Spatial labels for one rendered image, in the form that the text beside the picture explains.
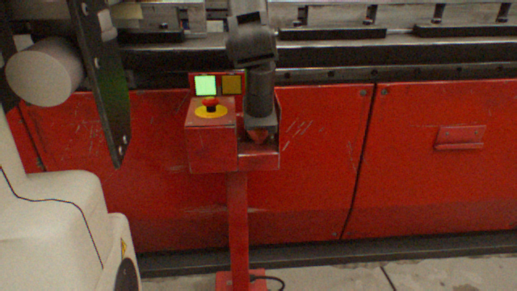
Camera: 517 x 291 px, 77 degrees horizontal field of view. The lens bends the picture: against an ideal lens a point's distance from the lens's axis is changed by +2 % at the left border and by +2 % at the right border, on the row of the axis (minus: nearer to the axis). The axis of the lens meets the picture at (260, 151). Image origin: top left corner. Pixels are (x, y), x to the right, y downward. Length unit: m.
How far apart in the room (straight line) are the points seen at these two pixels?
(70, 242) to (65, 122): 0.76
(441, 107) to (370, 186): 0.33
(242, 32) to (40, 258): 0.42
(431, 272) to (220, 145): 1.09
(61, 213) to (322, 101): 0.77
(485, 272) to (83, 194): 1.51
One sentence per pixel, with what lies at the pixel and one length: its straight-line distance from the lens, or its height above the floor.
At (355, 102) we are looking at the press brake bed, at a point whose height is 0.71.
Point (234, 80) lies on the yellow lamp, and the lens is 0.78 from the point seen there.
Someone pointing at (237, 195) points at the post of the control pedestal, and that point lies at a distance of 0.83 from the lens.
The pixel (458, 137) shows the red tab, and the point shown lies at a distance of 1.19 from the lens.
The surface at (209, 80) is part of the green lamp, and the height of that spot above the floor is 0.82.
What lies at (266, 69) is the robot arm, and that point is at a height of 0.90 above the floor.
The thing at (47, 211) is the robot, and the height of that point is 0.90.
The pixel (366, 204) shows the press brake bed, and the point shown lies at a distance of 1.21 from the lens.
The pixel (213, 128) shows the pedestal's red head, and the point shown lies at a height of 0.77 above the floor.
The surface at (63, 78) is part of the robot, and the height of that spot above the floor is 0.99.
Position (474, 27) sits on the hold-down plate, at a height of 0.90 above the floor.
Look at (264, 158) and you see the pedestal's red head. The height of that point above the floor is 0.69.
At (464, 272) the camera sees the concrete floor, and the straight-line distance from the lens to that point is 1.58.
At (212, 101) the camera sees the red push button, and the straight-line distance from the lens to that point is 0.70.
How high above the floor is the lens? 1.07
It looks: 31 degrees down
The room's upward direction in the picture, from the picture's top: straight up
